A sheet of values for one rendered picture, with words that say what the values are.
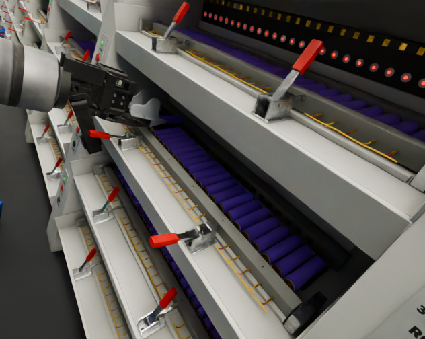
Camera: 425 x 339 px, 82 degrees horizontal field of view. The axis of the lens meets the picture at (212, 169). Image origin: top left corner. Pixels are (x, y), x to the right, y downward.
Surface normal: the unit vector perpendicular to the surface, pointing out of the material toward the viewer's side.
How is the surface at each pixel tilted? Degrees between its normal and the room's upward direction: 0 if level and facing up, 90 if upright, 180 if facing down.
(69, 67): 90
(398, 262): 90
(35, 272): 0
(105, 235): 21
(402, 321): 90
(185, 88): 111
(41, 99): 106
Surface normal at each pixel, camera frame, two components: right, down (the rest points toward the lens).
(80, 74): 0.58, 0.55
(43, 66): 0.70, -0.22
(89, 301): 0.16, -0.80
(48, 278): 0.44, -0.83
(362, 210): -0.81, 0.23
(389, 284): -0.70, -0.07
